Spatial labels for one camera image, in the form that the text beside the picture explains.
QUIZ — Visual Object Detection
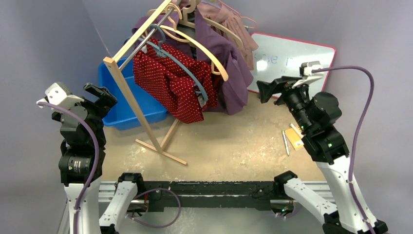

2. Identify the blue-grey plastic hanger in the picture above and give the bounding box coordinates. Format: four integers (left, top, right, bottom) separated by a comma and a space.
138, 24, 209, 102

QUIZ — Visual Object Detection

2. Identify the pink garment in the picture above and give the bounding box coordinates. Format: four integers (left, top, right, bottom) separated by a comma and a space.
197, 0, 259, 70

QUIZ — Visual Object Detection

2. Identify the blue plastic bin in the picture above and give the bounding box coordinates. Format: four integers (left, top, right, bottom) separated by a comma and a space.
98, 62, 168, 131

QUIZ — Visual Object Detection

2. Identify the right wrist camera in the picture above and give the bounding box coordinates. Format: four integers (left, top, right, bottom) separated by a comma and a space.
292, 61, 324, 88

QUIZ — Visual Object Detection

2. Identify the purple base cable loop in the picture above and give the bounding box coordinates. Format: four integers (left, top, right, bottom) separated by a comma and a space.
126, 188, 182, 229

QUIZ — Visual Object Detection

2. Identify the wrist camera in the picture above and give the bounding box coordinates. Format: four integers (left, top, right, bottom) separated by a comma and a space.
292, 61, 324, 88
36, 82, 85, 110

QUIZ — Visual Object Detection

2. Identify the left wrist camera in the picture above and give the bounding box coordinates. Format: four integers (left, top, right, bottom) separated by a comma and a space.
36, 82, 85, 110

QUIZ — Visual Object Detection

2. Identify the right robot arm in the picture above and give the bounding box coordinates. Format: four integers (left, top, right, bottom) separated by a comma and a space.
257, 76, 388, 234

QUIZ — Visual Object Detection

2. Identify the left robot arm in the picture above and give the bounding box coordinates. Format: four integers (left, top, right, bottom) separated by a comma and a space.
45, 82, 145, 234

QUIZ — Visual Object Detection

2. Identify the orange card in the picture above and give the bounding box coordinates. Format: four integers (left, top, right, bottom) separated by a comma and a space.
285, 128, 304, 150

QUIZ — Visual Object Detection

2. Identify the whiteboard with pink frame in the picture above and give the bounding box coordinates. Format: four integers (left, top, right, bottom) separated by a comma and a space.
248, 32, 336, 93

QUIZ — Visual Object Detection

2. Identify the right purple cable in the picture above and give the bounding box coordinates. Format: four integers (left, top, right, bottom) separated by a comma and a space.
311, 66, 376, 234

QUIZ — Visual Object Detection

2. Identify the red polka dot skirt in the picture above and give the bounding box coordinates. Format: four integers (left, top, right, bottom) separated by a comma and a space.
132, 38, 218, 124

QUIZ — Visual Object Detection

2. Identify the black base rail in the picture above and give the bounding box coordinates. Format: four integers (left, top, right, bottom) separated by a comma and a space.
126, 181, 310, 212

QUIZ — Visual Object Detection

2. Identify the silver pen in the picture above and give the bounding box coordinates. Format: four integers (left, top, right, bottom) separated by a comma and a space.
282, 130, 290, 156

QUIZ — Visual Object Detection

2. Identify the purple shirt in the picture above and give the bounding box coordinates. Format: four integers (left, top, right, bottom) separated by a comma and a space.
151, 12, 253, 115

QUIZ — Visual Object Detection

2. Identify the wooden clothes rack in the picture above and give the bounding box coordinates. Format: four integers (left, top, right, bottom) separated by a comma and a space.
103, 0, 188, 166

